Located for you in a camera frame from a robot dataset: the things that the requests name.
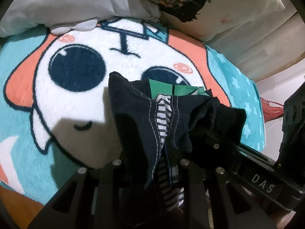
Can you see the white plush pillow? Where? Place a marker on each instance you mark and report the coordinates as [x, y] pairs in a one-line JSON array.
[[71, 2]]

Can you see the striped pants with navy patches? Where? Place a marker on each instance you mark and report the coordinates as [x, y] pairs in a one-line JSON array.
[[143, 124]]

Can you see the cream floral pillow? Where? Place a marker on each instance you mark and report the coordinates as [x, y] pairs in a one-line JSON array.
[[238, 16]]

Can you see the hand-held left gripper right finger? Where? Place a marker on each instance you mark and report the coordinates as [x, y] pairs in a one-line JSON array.
[[189, 180]]

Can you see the teal cartoon printed blanket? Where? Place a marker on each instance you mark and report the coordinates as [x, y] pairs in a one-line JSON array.
[[78, 114]]

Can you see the red object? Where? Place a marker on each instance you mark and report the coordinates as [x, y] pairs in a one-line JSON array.
[[270, 108]]

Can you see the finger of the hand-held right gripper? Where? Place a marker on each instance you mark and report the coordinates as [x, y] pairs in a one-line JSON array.
[[250, 169]]

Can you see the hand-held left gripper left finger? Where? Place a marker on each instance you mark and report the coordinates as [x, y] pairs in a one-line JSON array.
[[112, 180]]

